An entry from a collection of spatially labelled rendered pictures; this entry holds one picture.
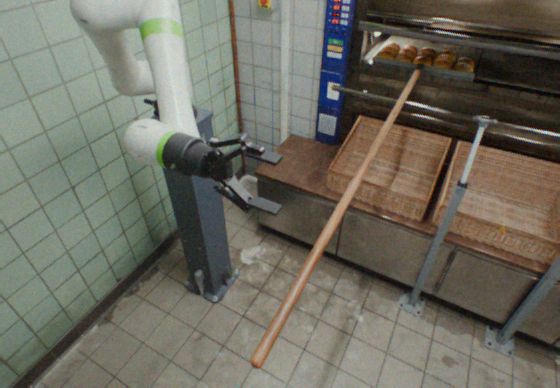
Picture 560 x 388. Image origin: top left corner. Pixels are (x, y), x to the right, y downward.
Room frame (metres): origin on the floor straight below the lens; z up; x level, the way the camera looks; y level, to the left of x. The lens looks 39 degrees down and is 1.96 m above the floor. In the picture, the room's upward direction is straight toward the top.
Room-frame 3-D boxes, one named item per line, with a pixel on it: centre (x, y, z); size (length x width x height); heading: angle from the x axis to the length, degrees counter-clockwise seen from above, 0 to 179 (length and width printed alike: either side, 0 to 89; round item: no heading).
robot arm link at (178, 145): (0.67, 0.21, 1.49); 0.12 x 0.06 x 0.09; 152
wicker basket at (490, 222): (1.37, -1.16, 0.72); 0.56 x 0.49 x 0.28; 62
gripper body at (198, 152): (0.63, 0.14, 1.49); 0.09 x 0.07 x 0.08; 62
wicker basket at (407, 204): (1.66, -0.65, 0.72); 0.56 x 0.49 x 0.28; 60
